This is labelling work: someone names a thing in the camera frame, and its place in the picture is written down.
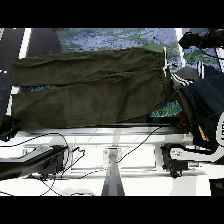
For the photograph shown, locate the dark green trousers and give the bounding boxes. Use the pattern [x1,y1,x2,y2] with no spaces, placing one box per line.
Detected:
[9,46,176,132]

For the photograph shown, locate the black garment with white stripes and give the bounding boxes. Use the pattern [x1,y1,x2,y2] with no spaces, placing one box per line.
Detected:
[170,66,200,93]

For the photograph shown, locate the dark blue garment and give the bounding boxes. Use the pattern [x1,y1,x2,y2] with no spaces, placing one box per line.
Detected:
[178,73,224,152]

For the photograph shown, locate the silver frame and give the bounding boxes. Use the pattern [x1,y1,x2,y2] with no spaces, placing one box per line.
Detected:
[0,123,224,197]

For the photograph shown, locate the black cable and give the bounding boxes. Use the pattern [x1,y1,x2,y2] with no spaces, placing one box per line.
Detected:
[0,132,87,197]
[115,125,166,164]

